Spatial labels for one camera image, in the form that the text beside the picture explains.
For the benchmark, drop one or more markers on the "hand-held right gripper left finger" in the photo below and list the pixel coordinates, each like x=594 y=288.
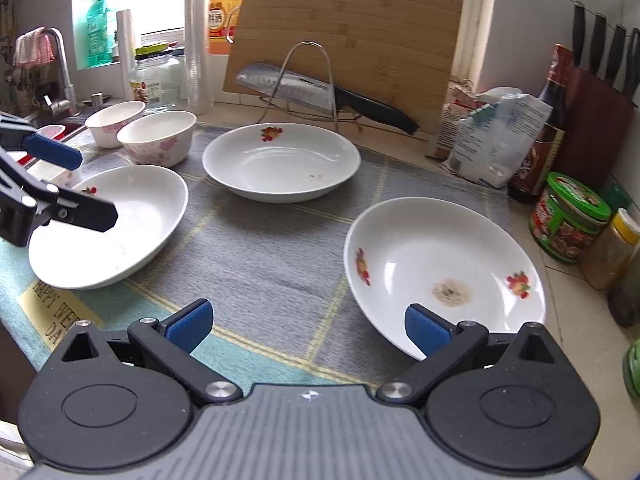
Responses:
x=187 y=324

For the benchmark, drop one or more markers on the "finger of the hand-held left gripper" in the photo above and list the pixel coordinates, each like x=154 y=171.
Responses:
x=90 y=215
x=55 y=152

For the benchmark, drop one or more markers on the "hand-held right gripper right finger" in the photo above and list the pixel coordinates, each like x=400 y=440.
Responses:
x=425 y=329

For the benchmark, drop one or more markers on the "white floral plate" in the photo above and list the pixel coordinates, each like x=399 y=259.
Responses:
x=135 y=230
x=280 y=160
x=440 y=255

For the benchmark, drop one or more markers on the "metal faucet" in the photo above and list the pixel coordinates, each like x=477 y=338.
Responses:
x=62 y=70

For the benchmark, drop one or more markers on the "grey checked table mat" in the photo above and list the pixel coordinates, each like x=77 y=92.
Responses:
x=260 y=260

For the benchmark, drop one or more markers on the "pink dishcloth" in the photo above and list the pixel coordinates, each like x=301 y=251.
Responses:
x=32 y=50

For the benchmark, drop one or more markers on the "glass jar with green lid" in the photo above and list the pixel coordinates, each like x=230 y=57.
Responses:
x=155 y=82

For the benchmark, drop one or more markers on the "green dish soap bottle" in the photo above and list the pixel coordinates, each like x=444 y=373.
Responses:
x=97 y=30

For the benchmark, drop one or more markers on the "white plastic bag roll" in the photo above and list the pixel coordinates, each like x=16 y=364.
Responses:
x=126 y=35

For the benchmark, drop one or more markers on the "green-lidded sauce jar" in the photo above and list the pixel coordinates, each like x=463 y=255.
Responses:
x=565 y=220

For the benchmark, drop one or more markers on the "roll of clear plastic bags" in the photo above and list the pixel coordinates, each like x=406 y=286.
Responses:
x=197 y=35

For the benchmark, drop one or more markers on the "yellow-lidded spice jar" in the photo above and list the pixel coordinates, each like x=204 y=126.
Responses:
x=612 y=255

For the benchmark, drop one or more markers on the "white plastic powder bag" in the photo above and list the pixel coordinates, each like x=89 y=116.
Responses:
x=500 y=140

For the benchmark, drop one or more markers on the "red and white clipped bag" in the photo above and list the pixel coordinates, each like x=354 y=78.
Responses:
x=452 y=125

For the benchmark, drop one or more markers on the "orange liquid jug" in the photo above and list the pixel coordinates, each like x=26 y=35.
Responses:
x=220 y=15

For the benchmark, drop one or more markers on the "dark soy sauce bottle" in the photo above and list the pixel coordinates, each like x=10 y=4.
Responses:
x=545 y=150

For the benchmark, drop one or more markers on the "small green-capped jar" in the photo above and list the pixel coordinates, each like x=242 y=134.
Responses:
x=616 y=196

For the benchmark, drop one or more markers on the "dark red knife block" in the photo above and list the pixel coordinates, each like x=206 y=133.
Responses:
x=595 y=130

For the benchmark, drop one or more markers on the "bamboo cutting board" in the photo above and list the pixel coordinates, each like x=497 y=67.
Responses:
x=350 y=20

